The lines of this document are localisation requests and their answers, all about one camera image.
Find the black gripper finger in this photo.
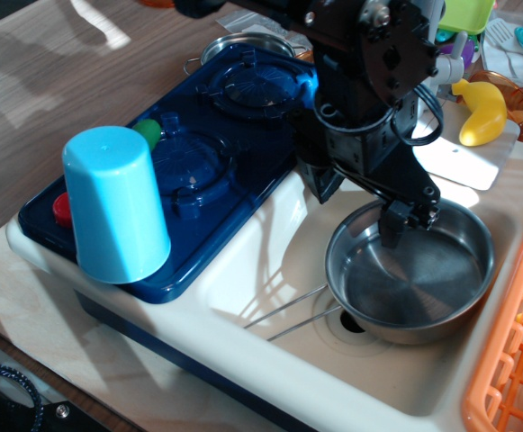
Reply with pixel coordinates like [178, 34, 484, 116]
[378, 200, 439, 248]
[298, 159, 345, 203]

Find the green stove knob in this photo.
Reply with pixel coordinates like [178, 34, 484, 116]
[132, 119, 162, 152]

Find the blue toy stove top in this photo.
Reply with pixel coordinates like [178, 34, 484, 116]
[18, 44, 318, 303]

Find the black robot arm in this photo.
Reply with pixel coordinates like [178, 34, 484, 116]
[242, 1, 444, 248]

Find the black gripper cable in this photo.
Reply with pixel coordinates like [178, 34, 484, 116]
[389, 85, 445, 148]

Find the light blue plastic cup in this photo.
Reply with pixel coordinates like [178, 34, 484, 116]
[62, 126, 171, 284]

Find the stainless steel frying pan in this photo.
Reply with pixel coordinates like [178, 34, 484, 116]
[247, 202, 499, 346]

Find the orange bowl at top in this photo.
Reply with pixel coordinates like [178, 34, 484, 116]
[140, 0, 175, 8]

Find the white toy spatula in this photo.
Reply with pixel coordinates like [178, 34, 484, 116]
[482, 18, 523, 86]

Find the cream toy sink unit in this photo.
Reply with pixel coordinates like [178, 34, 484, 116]
[6, 143, 523, 431]

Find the yellow plastic banana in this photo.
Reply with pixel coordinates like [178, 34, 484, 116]
[451, 79, 507, 147]

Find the orange dish rack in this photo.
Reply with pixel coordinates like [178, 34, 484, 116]
[462, 243, 523, 431]

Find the lime green plastic container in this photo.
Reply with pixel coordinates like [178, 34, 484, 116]
[438, 0, 496, 35]

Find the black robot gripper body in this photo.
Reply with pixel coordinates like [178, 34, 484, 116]
[287, 96, 440, 207]

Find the clear plastic bag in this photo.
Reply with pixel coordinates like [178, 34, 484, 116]
[216, 9, 312, 49]

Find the red stove knob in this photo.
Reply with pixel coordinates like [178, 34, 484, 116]
[52, 192, 72, 229]

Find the white grey toy faucet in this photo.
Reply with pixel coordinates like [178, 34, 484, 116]
[411, 0, 521, 192]

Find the black braided cable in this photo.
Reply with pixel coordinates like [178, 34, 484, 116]
[0, 364, 44, 432]

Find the small steel pot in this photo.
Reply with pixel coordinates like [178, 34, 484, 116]
[183, 31, 311, 76]

